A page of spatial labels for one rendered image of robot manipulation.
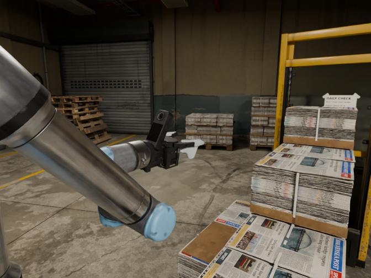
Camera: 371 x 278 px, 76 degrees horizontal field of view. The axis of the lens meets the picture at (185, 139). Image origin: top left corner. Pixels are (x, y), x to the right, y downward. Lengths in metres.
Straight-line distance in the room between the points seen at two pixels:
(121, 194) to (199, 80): 7.26
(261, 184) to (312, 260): 0.34
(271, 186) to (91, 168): 0.87
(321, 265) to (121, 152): 0.74
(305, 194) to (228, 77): 6.60
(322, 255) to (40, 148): 0.92
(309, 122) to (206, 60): 6.22
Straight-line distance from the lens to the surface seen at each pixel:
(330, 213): 1.12
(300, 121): 1.64
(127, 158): 0.58
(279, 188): 1.11
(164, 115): 0.67
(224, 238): 1.43
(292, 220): 1.15
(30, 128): 0.34
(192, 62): 7.70
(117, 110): 8.52
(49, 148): 0.36
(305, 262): 0.97
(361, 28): 2.20
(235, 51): 7.60
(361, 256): 2.49
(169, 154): 0.68
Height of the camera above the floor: 1.38
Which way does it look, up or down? 11 degrees down
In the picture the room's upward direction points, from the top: straight up
